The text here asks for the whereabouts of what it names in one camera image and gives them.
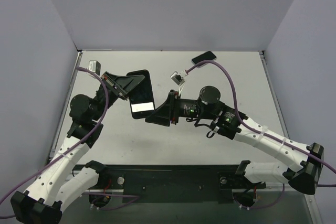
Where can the phone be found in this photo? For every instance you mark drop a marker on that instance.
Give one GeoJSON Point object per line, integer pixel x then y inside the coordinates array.
{"type": "Point", "coordinates": [208, 55]}

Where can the black smartphone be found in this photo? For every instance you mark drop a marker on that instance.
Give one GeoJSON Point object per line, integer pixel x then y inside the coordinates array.
{"type": "Point", "coordinates": [141, 98]}

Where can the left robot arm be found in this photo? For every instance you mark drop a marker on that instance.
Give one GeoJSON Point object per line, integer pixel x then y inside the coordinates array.
{"type": "Point", "coordinates": [46, 199]}

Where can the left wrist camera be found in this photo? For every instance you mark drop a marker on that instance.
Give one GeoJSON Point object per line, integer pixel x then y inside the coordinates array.
{"type": "Point", "coordinates": [94, 66]}

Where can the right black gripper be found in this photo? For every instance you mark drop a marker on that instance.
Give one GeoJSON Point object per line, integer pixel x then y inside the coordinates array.
{"type": "Point", "coordinates": [173, 108]}

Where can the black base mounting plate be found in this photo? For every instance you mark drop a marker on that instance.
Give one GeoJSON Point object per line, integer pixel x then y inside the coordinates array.
{"type": "Point", "coordinates": [177, 183]}

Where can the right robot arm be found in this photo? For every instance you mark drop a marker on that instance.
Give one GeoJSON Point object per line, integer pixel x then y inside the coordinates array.
{"type": "Point", "coordinates": [297, 165]}

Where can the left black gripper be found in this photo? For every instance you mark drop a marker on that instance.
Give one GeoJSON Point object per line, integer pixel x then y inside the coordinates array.
{"type": "Point", "coordinates": [113, 86]}

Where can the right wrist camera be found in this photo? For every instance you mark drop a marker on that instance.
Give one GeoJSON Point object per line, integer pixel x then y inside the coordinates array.
{"type": "Point", "coordinates": [179, 77]}

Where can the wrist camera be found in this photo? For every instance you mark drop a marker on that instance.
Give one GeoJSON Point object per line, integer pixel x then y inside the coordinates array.
{"type": "Point", "coordinates": [179, 77]}
{"type": "Point", "coordinates": [94, 66]}

